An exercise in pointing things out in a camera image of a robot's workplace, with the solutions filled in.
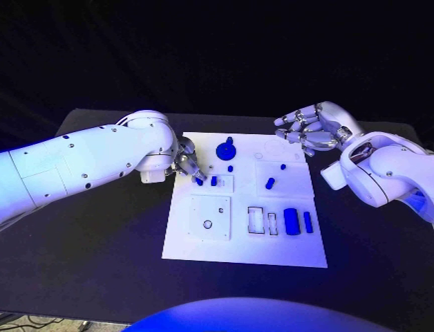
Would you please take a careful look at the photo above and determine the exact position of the thick blue long cylinder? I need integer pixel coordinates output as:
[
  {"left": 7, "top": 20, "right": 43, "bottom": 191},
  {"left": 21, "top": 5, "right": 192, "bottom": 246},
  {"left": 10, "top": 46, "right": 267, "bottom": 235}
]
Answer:
[{"left": 283, "top": 207, "right": 302, "bottom": 237}]

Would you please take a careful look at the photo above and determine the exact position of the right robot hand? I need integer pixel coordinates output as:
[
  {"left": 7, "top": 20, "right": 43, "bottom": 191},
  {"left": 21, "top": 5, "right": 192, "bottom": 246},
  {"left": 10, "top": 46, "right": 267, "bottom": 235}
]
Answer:
[{"left": 273, "top": 100, "right": 365, "bottom": 157}]

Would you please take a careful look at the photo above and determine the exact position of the white task board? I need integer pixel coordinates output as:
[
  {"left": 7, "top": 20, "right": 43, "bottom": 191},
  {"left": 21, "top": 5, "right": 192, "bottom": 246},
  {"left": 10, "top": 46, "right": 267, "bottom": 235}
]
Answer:
[{"left": 161, "top": 131, "right": 329, "bottom": 269}]

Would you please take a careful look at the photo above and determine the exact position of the blue gear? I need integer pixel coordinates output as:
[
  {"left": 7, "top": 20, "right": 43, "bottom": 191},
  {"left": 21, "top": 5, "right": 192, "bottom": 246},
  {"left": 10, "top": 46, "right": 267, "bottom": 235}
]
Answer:
[{"left": 215, "top": 136, "right": 238, "bottom": 161}]

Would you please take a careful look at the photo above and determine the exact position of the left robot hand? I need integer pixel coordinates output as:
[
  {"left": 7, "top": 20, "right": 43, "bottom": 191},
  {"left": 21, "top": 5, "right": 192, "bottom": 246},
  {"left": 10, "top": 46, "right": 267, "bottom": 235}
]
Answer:
[{"left": 166, "top": 136, "right": 208, "bottom": 182}]

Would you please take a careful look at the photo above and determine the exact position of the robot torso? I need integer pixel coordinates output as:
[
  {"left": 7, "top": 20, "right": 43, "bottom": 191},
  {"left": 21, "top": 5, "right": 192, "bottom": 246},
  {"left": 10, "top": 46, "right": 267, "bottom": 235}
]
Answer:
[{"left": 122, "top": 297, "right": 394, "bottom": 332}]

